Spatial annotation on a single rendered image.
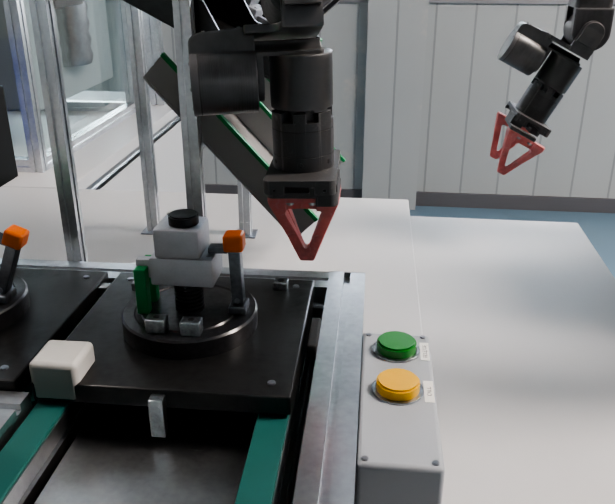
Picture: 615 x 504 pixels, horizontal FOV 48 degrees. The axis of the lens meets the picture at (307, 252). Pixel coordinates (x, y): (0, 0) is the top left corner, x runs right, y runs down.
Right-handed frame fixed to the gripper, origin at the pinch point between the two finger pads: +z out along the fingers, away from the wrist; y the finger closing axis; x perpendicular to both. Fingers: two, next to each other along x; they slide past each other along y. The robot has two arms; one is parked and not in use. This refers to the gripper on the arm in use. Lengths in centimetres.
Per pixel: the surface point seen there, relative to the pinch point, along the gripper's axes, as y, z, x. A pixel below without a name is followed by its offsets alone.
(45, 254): -40, 19, -48
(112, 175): -103, 25, -60
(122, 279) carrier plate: -9.4, 8.0, -23.3
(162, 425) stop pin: 13.8, 11.0, -12.2
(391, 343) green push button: 3.1, 8.6, 8.5
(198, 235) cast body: 2.6, -2.8, -10.2
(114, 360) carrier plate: 8.2, 7.9, -18.2
